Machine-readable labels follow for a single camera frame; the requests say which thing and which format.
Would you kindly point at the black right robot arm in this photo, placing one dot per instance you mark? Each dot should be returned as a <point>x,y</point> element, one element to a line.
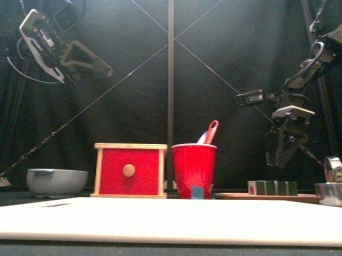
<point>312,66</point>

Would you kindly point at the dark green toy sushi roll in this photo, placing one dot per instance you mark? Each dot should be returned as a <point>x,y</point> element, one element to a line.
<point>273,187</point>

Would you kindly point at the brown wooden plate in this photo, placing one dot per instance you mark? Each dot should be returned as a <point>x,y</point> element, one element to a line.
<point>267,197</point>

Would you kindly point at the white cutting board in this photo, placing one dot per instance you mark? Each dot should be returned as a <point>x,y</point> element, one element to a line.
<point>169,220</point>

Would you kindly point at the metal measuring cup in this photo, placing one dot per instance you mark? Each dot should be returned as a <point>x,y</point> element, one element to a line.
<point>329,195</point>

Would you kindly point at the red plastic cup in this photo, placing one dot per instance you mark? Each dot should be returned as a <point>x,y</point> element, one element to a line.
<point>194,170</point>

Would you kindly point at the wooden box with red face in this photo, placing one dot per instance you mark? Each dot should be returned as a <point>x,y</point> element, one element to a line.
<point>115,166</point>

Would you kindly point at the pale grey-blue bowl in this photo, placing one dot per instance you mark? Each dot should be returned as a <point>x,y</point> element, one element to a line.
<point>55,183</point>

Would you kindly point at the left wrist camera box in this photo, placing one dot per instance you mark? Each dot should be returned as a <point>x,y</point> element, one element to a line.
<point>67,15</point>

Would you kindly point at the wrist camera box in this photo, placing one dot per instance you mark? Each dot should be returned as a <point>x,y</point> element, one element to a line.
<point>67,15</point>
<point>254,97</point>

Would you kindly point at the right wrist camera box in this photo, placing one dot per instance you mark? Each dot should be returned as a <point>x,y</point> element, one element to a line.
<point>254,97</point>

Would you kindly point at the vertical metal frame pole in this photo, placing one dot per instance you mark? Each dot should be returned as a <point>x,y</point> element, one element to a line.
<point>171,66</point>

